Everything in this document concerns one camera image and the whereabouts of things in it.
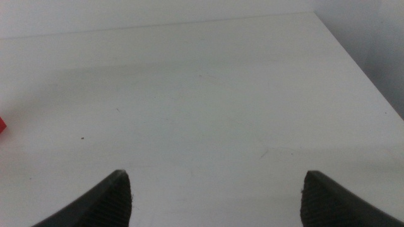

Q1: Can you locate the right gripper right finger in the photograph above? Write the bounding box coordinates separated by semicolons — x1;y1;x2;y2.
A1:
299;170;404;227

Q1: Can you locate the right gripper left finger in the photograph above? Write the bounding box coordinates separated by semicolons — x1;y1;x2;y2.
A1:
31;169;133;227

